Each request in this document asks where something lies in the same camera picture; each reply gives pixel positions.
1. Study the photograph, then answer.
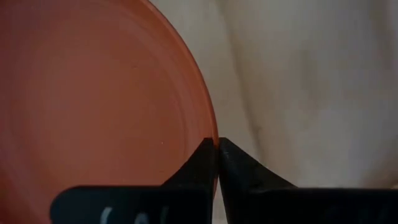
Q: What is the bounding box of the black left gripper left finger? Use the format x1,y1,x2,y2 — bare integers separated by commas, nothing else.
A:
49,138,218,224

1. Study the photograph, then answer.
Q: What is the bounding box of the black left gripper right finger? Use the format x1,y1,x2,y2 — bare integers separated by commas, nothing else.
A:
218,137,398,224

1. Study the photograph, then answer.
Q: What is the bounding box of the orange plate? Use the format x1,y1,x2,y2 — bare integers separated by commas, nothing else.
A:
0,0,220,224

